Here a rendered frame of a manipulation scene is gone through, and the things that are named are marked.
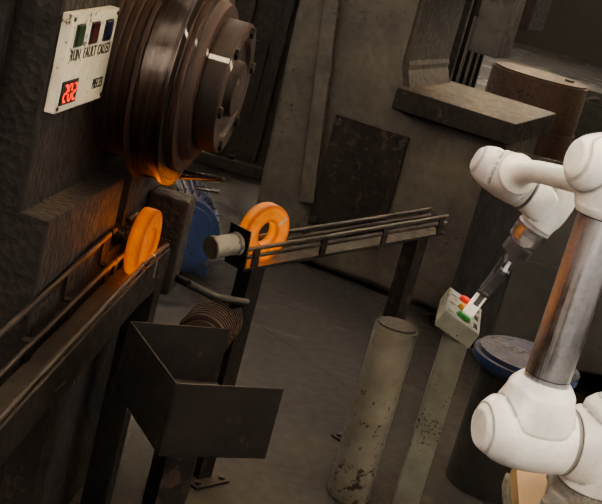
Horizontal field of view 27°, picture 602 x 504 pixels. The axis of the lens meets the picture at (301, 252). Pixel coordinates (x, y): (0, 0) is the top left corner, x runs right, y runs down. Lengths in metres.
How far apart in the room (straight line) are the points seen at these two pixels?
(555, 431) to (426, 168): 2.66
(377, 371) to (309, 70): 2.31
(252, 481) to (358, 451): 0.30
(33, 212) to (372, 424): 1.40
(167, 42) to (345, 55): 2.94
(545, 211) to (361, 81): 2.27
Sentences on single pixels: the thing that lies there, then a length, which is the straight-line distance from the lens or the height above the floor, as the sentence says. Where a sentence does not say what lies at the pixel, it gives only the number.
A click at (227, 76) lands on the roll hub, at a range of 2.54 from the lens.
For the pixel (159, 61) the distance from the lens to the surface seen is 2.46.
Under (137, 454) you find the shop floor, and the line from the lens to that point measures 3.48.
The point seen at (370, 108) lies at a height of 0.75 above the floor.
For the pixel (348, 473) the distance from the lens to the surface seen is 3.48.
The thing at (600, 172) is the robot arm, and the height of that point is 1.16.
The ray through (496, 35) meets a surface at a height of 1.21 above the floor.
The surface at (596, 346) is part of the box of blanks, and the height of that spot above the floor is 0.22.
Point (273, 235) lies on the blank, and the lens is 3.21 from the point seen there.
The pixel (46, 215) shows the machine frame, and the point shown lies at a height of 0.87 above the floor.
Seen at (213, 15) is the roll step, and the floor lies 1.26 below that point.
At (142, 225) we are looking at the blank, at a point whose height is 0.79.
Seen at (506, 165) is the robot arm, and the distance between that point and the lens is 3.11.
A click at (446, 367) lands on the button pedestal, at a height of 0.45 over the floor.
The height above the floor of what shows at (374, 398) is 0.32.
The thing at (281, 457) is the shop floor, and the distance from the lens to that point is 3.67.
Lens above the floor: 1.54
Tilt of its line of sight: 16 degrees down
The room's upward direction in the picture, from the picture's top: 15 degrees clockwise
